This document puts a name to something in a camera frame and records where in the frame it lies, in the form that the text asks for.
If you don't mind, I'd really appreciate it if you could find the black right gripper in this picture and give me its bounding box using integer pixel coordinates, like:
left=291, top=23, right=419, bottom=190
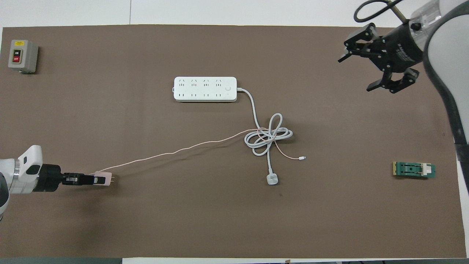
left=337, top=22, right=424, bottom=94

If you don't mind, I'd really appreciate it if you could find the grey on-off switch box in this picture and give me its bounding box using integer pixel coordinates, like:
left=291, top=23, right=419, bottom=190
left=8, top=39, right=39, bottom=74

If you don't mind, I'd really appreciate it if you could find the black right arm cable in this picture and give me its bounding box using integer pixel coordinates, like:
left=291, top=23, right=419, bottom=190
left=353, top=0, right=408, bottom=23

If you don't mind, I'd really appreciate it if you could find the brown table mat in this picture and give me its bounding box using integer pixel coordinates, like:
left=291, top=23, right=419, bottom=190
left=0, top=24, right=466, bottom=259

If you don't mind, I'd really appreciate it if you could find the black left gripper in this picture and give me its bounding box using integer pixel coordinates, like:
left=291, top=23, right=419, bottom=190
left=32, top=164, right=107, bottom=193

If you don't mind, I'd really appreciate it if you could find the pink charging cable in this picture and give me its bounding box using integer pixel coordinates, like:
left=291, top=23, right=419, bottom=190
left=89, top=128, right=307, bottom=176

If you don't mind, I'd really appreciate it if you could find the white power strip cord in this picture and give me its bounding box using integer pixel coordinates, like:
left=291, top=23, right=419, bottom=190
left=236, top=87, right=293, bottom=186

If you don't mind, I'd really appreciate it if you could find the pink charger adapter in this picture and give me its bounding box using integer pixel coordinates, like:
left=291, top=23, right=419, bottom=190
left=90, top=171, right=115, bottom=187

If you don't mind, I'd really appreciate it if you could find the white power strip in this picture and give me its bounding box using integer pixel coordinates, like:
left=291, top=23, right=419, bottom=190
left=173, top=76, right=237, bottom=103

